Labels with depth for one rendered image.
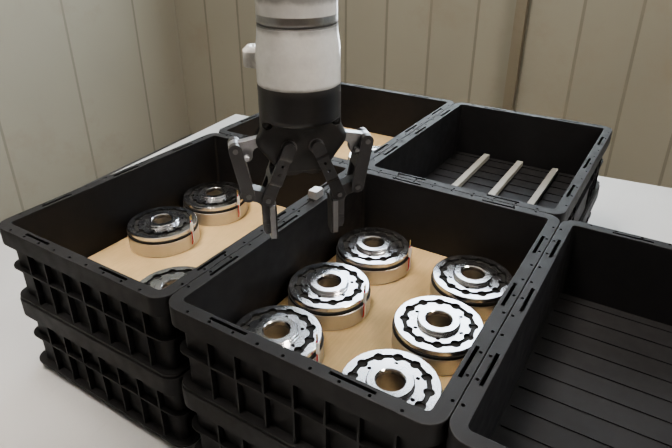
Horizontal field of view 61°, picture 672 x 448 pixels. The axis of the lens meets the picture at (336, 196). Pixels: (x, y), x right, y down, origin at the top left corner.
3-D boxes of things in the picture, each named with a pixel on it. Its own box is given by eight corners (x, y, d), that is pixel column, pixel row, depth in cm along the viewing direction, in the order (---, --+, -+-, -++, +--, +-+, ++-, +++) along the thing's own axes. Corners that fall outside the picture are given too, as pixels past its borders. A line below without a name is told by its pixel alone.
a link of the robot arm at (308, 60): (332, 59, 59) (331, -4, 56) (358, 89, 49) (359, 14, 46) (242, 64, 57) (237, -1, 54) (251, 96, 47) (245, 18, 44)
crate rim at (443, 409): (437, 455, 44) (440, 433, 43) (163, 321, 58) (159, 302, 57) (560, 233, 74) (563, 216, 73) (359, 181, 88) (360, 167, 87)
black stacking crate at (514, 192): (547, 292, 79) (561, 220, 74) (360, 234, 93) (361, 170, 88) (599, 187, 109) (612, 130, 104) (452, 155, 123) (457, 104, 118)
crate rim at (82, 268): (162, 321, 58) (159, 302, 57) (-4, 240, 72) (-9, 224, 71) (359, 181, 88) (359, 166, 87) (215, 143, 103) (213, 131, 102)
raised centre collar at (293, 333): (281, 354, 60) (280, 350, 60) (245, 338, 63) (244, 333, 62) (307, 328, 64) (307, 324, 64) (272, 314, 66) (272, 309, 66)
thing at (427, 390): (414, 446, 51) (414, 441, 50) (319, 400, 55) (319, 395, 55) (456, 376, 58) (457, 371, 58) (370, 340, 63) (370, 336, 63)
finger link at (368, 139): (364, 134, 53) (344, 190, 56) (381, 139, 54) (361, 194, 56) (357, 125, 56) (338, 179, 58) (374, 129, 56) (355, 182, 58)
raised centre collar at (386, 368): (401, 411, 53) (401, 406, 53) (356, 390, 56) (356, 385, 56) (423, 378, 57) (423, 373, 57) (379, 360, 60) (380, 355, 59)
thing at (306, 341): (286, 383, 57) (286, 378, 57) (211, 346, 62) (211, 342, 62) (339, 327, 65) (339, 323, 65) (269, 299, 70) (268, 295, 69)
